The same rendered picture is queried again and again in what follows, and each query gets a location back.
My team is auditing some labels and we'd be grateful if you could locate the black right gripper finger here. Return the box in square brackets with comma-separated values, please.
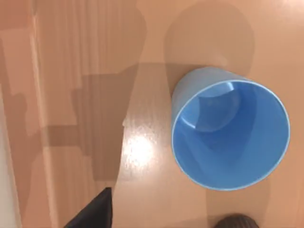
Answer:
[63, 187, 114, 228]

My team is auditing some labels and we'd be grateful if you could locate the dark grey round object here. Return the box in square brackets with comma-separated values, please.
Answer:
[215, 213, 261, 228]

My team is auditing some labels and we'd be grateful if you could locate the blue plastic cup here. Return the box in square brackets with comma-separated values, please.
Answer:
[170, 66, 291, 192]

